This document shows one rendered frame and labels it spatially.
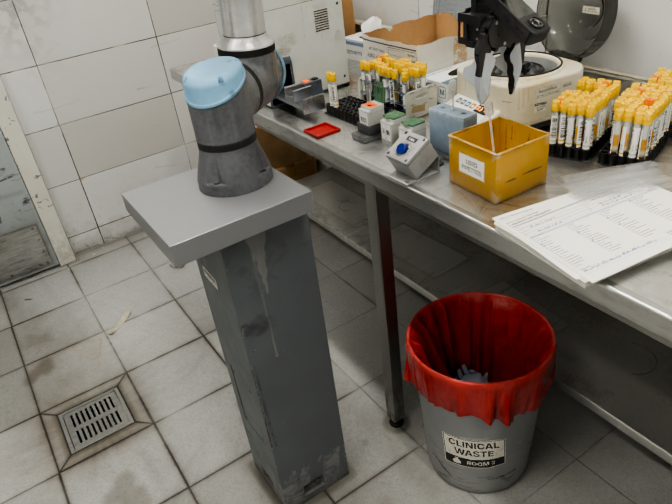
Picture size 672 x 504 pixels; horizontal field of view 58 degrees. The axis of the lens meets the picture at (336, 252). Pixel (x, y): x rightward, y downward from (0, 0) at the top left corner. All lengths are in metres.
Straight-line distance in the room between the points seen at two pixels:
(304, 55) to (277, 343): 0.83
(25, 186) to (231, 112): 1.93
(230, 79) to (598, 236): 0.68
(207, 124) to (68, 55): 1.80
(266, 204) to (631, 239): 0.62
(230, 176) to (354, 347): 1.12
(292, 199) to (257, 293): 0.23
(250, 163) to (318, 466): 0.87
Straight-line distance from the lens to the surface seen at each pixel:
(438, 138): 1.33
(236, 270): 1.20
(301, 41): 1.76
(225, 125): 1.14
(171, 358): 2.29
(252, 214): 1.10
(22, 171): 2.91
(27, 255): 3.05
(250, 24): 1.24
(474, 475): 1.67
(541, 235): 1.03
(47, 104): 2.92
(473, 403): 1.43
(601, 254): 1.00
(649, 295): 0.95
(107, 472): 2.02
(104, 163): 3.03
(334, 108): 1.61
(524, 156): 1.15
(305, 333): 1.38
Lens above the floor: 1.43
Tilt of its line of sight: 33 degrees down
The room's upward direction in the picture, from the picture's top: 8 degrees counter-clockwise
